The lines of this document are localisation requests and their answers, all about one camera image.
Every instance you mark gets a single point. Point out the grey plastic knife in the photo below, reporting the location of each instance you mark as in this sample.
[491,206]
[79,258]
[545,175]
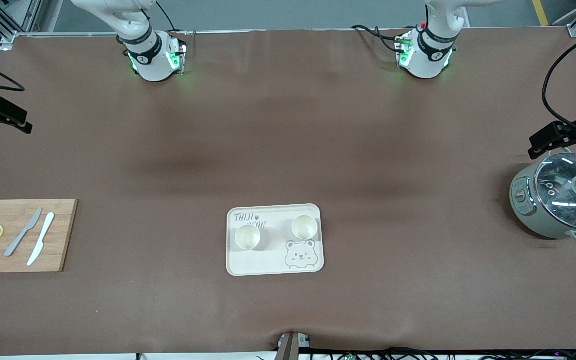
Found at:
[22,234]

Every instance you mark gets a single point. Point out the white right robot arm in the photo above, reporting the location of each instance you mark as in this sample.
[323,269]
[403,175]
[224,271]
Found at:
[145,47]

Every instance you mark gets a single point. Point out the grey pot with glass lid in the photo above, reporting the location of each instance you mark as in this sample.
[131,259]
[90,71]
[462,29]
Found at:
[525,205]

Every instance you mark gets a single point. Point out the wooden cutting board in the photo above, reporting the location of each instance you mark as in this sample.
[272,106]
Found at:
[63,240]

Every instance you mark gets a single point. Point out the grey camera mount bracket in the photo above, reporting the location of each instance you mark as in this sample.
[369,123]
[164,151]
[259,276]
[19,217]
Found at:
[290,346]

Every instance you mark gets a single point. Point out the white plastic knife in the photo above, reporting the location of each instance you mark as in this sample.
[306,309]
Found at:
[42,237]

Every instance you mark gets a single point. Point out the glass pot lid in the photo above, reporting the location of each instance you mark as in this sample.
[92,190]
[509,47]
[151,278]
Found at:
[565,192]

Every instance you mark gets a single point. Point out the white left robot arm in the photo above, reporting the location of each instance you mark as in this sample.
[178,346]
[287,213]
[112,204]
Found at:
[428,55]

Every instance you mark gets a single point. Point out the white IKEA cup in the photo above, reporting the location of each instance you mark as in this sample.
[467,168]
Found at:
[304,227]
[247,237]

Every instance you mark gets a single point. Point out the beige bear print tray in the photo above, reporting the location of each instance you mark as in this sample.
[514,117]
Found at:
[273,260]

